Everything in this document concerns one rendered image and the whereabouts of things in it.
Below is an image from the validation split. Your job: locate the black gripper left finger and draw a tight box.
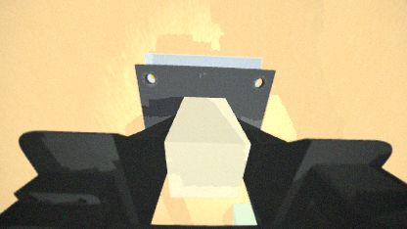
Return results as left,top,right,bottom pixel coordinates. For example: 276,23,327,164
19,115,176,224

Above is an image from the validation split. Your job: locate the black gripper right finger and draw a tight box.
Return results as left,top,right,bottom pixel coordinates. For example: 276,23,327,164
237,118,393,225

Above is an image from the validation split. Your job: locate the black board with cream square handle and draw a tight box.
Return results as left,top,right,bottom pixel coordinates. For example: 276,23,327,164
134,64,276,198

